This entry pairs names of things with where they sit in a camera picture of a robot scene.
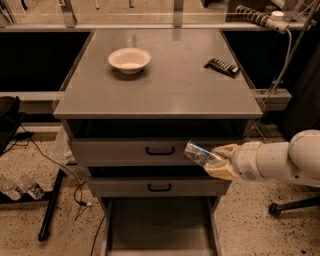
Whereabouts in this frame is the right clear water bottle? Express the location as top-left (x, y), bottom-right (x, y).
top-left (21, 175), bottom-right (44, 200)

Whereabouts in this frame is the left clear water bottle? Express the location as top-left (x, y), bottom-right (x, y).
top-left (0, 176), bottom-right (23, 201)

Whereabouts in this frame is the grey top drawer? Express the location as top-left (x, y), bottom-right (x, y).
top-left (68, 119), bottom-right (247, 167)

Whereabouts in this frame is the grey drawer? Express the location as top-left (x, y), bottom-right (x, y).
top-left (68, 119), bottom-right (247, 167)
top-left (88, 165), bottom-right (231, 197)
top-left (99, 197), bottom-right (222, 256)

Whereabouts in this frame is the grey bottom drawer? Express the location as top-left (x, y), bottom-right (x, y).
top-left (99, 197), bottom-right (222, 256)

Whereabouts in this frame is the white round bowl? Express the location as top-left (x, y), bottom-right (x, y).
top-left (108, 48), bottom-right (151, 74)

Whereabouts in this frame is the black stand frame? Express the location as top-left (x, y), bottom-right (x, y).
top-left (0, 96), bottom-right (66, 242)

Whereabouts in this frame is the black middle drawer handle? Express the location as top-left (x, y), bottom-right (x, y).
top-left (148, 183), bottom-right (172, 193)

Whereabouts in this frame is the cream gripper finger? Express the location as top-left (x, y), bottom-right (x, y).
top-left (204, 160), bottom-right (236, 180)
top-left (212, 144), bottom-right (238, 160)

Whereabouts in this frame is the black drawer handle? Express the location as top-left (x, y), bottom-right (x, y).
top-left (145, 146), bottom-right (175, 156)
top-left (148, 183), bottom-right (172, 193)

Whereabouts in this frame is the black office chair base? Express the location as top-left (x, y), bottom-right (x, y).
top-left (268, 196), bottom-right (320, 217)

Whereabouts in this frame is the grey middle drawer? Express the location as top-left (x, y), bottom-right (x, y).
top-left (88, 165), bottom-right (231, 197)

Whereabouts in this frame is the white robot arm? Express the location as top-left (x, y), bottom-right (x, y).
top-left (204, 130), bottom-right (320, 188)

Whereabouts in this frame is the black floor cable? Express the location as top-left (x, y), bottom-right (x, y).
top-left (3, 123), bottom-right (108, 256)

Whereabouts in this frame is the grey drawer cabinet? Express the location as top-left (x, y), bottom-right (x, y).
top-left (53, 28), bottom-right (264, 256)

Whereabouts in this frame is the clear water bottle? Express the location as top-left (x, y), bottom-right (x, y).
top-left (21, 175), bottom-right (44, 200)
top-left (0, 176), bottom-right (23, 201)

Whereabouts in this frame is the white power strip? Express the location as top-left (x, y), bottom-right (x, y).
top-left (236, 5), bottom-right (289, 34)

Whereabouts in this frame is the black top drawer handle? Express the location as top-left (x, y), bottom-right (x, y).
top-left (145, 146), bottom-right (175, 156)

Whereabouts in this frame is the black chocolate bar packet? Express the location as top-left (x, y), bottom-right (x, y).
top-left (204, 58), bottom-right (240, 79)

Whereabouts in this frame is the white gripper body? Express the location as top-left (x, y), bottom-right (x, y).
top-left (232, 141), bottom-right (263, 181)

